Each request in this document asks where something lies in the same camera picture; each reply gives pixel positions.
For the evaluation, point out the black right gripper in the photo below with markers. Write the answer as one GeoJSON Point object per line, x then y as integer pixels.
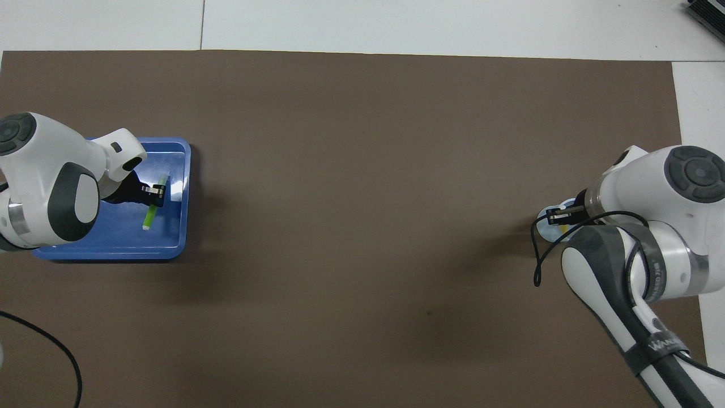
{"type": "Point", "coordinates": [582, 207]}

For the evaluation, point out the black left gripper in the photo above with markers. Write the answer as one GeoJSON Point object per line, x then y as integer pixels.
{"type": "Point", "coordinates": [127, 192]}

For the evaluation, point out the green pen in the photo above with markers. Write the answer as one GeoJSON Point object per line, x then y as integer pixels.
{"type": "Point", "coordinates": [149, 218]}

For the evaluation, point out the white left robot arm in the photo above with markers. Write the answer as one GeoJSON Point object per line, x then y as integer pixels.
{"type": "Point", "coordinates": [45, 153]}

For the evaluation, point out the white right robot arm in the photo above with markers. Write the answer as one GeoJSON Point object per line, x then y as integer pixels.
{"type": "Point", "coordinates": [679, 238]}

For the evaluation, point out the blue plastic tray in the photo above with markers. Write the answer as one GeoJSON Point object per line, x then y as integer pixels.
{"type": "Point", "coordinates": [175, 226]}

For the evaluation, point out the clear plastic cup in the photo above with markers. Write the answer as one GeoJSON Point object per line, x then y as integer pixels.
{"type": "Point", "coordinates": [552, 232]}

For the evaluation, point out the brown table mat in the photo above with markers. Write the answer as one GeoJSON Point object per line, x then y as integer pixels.
{"type": "Point", "coordinates": [362, 170]}

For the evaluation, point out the grey vented device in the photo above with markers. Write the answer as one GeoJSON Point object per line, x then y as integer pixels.
{"type": "Point", "coordinates": [708, 14]}

